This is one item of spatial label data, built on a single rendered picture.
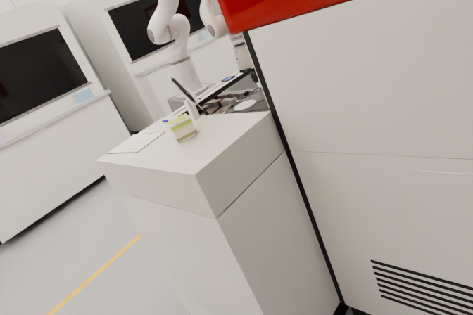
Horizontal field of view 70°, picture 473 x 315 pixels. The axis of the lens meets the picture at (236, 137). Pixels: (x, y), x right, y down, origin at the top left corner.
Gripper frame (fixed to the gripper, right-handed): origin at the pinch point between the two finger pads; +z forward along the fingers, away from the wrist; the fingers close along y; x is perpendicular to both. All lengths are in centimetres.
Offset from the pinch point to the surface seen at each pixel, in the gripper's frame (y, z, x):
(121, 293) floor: 123, 99, -1
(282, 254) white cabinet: 5, 46, 53
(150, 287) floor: 102, 99, -1
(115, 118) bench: 197, 43, -217
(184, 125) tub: 22.1, -2.4, 39.7
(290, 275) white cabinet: 6, 56, 54
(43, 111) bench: 249, 2, -184
